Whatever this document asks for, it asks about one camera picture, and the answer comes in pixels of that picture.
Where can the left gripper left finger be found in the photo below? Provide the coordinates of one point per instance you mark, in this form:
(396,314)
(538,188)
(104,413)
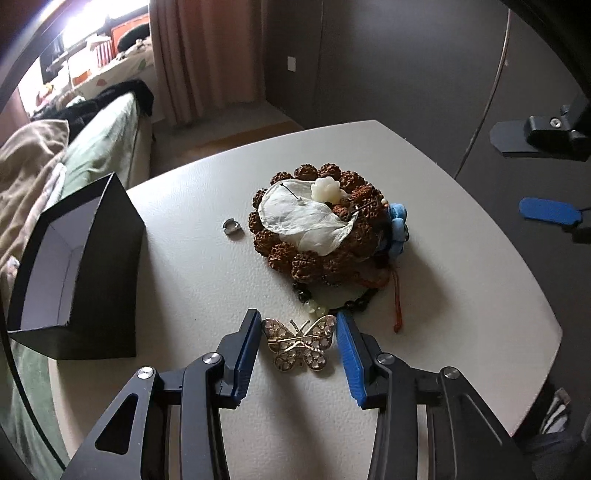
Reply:
(130,439)

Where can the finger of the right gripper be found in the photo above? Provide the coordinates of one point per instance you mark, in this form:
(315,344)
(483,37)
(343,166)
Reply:
(565,136)
(570,218)

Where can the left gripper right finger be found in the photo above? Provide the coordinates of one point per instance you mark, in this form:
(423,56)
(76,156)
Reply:
(465,438)

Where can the gold butterfly brooch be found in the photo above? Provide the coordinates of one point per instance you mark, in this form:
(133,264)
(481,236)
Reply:
(300,345)

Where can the black jewelry box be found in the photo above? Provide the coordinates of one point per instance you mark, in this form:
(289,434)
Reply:
(74,295)

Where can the white leaf pendant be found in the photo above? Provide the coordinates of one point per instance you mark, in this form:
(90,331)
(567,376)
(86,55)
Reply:
(289,210)

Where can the white carved flower bead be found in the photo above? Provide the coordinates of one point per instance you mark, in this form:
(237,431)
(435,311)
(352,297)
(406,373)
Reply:
(327,189)

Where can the green bed sheet mattress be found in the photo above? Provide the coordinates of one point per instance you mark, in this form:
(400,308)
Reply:
(118,139)

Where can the beige blanket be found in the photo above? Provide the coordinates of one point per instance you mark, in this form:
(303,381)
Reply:
(31,171)

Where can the black clothing on bed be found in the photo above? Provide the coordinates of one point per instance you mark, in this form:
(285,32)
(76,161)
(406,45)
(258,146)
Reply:
(79,115)

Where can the pink curtain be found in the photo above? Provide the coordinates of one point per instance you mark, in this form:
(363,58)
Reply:
(207,55)

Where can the cluttered windowsill desk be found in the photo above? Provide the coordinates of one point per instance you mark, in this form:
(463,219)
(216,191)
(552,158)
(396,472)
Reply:
(102,43)

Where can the white wall socket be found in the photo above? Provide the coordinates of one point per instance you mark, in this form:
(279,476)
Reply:
(291,64)

